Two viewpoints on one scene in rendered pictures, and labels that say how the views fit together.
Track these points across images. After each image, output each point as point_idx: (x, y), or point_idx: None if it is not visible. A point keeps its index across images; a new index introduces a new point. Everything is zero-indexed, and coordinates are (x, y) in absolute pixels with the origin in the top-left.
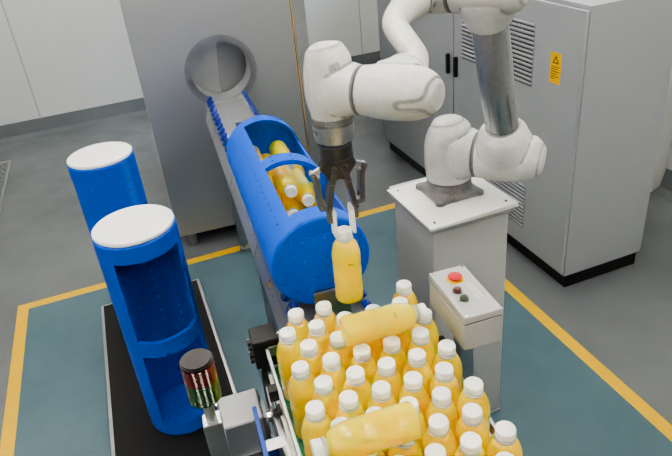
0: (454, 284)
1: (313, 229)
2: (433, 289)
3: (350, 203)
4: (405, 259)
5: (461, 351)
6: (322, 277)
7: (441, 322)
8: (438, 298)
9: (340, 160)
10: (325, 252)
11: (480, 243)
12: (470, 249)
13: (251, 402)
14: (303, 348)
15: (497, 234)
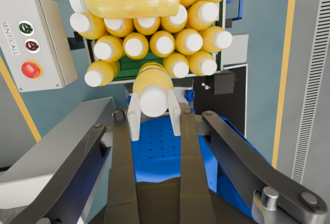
0: (34, 59)
1: (176, 164)
2: (65, 73)
3: (131, 133)
4: None
5: (68, 37)
6: (166, 128)
7: (88, 127)
8: (63, 61)
9: None
10: (162, 144)
11: (30, 166)
12: (41, 162)
13: (226, 51)
14: (216, 6)
15: (13, 171)
